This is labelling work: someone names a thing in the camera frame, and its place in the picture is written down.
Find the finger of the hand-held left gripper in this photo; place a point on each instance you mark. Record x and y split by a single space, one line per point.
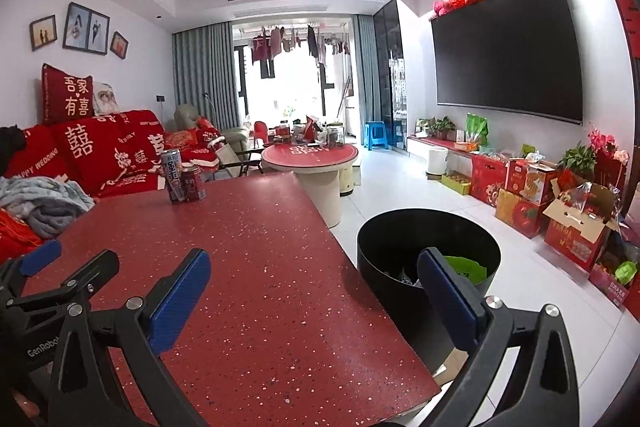
82 274
40 256

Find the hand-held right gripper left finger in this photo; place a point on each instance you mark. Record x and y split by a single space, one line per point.
180 297

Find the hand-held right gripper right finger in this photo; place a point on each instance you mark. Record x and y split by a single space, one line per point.
450 302

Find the green snack bag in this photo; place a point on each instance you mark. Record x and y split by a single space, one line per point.
466 269

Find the black round trash bin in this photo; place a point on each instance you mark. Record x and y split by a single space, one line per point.
390 307

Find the red cloth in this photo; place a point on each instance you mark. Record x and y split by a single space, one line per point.
15 234

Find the grey blanket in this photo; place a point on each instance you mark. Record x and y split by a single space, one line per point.
45 204

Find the flat brown cardboard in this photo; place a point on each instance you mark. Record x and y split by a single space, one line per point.
450 369

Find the black cloth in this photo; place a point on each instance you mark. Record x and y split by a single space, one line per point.
11 149

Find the orange red gift box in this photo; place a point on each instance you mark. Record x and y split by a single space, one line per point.
520 214

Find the short red drink can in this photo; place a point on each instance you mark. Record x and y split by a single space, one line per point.
193 183

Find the yellow fruit tray box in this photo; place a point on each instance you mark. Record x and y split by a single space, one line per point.
456 183

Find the red sofa with cushions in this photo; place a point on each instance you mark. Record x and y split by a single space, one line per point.
100 152

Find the tall silver drink can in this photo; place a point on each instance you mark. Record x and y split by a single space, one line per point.
173 177

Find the open red cardboard box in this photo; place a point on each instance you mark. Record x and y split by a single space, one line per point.
570 239

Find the white cylindrical bin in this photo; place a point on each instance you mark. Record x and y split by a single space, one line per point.
436 162

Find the red gift box with window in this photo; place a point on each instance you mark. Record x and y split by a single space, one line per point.
532 182

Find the folding chair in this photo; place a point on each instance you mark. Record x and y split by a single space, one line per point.
232 157

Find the cream round stool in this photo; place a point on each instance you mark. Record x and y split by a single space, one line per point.
350 179

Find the white low television cabinet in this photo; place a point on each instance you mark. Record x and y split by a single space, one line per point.
417 146

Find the small red open box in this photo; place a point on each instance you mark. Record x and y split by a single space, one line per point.
612 284

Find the red square cushion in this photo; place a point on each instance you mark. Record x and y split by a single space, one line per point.
67 94

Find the white photo cushion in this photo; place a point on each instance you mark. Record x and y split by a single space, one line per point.
106 98

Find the green shopping bag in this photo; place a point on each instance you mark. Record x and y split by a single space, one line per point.
476 129

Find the small potted plant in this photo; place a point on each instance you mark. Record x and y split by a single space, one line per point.
440 127

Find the grey green armchair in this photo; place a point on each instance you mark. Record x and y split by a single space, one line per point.
187 117

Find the small red plastic chair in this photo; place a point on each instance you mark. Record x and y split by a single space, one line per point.
261 132

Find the blue plastic stool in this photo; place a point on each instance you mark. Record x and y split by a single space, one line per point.
376 133

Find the round red-topped coffee table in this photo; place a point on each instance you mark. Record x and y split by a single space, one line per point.
310 162

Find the large green potted plant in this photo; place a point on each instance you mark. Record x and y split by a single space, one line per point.
577 159

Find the glass jar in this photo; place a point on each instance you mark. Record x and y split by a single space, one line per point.
335 136

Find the pink flower bouquet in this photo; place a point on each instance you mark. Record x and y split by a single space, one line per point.
607 157

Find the wide grey curtain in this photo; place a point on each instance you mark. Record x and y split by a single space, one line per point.
202 77

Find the black glass cabinet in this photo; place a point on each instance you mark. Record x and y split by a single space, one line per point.
390 72

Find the narrow grey curtain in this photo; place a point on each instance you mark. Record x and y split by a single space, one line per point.
366 77

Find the large black television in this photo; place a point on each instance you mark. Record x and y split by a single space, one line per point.
505 57

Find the row of hanging clothes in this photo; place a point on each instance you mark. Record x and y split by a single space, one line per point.
275 44

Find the small brown picture frame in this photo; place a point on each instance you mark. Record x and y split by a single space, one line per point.
43 33

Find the small red picture frame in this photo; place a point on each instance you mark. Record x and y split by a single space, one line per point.
119 45

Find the double photo picture frame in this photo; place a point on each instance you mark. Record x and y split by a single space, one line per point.
86 28

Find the red wall decoration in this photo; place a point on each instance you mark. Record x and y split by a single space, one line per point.
627 17

